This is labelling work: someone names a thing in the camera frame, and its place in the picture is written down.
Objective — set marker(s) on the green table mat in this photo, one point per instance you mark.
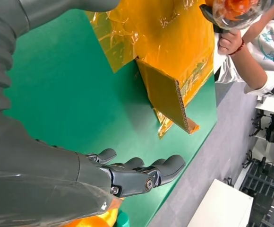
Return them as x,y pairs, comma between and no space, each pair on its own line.
68,94

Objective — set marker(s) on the black metal rack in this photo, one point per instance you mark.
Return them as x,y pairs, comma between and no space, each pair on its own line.
269,178

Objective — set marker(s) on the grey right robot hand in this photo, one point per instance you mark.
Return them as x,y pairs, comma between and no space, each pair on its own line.
32,181

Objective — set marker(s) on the white box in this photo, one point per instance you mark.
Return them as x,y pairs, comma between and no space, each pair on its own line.
222,206

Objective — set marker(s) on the yellow film wrapped cardboard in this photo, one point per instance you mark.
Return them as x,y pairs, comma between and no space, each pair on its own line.
174,40

